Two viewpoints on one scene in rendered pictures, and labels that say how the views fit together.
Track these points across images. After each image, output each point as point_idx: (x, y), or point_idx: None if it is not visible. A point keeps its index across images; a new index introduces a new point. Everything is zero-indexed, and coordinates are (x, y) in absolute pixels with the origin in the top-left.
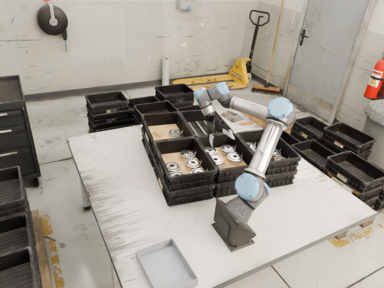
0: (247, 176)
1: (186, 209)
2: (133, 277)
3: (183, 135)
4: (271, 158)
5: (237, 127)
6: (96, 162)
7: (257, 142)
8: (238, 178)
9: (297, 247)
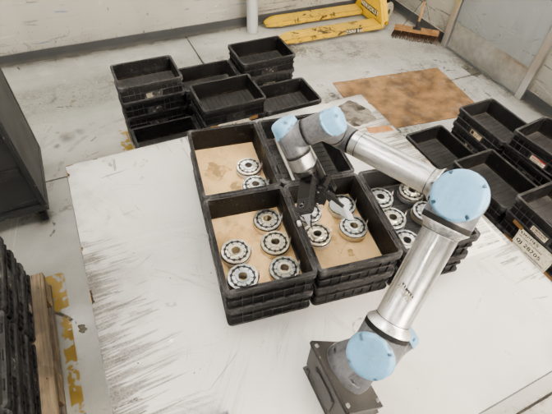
0: (372, 340)
1: (259, 331)
2: None
3: (264, 169)
4: (420, 224)
5: None
6: (111, 222)
7: (397, 183)
8: (354, 338)
9: None
